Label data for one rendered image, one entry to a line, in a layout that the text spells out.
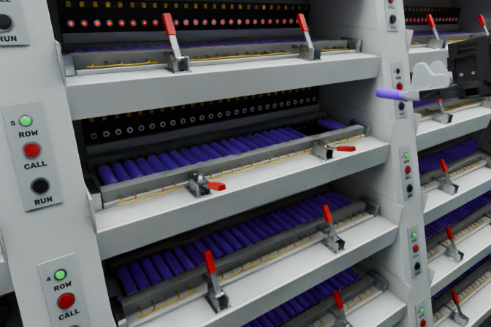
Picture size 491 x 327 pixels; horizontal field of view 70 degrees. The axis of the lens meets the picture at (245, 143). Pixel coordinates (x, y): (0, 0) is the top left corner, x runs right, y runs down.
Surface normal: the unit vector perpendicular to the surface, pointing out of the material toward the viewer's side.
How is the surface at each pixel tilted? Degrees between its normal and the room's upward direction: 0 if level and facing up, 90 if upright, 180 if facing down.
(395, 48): 90
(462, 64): 90
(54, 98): 90
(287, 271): 19
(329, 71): 109
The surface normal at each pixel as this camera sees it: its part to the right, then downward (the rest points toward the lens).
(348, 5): -0.83, 0.19
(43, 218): 0.53, 0.02
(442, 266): 0.04, -0.92
